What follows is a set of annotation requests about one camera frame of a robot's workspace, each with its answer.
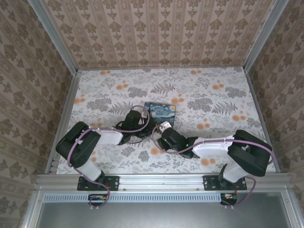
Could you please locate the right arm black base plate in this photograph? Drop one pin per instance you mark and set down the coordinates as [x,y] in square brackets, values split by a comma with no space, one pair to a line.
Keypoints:
[210,183]

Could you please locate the thin aluminium wall rail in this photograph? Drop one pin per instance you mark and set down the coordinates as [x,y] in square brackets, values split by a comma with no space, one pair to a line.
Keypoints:
[161,69]

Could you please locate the aluminium table edge rail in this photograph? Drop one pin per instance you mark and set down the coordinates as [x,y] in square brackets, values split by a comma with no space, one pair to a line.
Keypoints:
[67,107]
[262,118]

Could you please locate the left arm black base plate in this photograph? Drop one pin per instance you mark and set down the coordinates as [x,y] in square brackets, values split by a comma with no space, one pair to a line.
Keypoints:
[114,183]

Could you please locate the aluminium frame post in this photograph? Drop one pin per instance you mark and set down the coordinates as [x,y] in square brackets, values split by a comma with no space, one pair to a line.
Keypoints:
[258,35]
[56,35]

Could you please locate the starry night print tin box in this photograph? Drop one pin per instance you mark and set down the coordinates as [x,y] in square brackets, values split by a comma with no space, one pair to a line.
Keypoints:
[164,111]

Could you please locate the long aluminium base rail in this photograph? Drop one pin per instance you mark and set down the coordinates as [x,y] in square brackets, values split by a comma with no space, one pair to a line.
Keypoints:
[161,183]

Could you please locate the small black connector board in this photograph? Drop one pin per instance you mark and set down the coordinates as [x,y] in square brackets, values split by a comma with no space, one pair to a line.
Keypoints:
[229,198]
[97,198]

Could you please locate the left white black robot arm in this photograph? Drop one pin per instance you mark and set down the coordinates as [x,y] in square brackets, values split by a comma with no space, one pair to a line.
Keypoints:
[109,136]

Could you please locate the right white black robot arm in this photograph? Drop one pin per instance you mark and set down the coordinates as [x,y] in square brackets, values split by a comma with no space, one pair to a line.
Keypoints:
[209,148]

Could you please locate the grey sheet metal panel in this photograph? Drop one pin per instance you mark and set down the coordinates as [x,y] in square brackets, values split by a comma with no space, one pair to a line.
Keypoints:
[154,216]

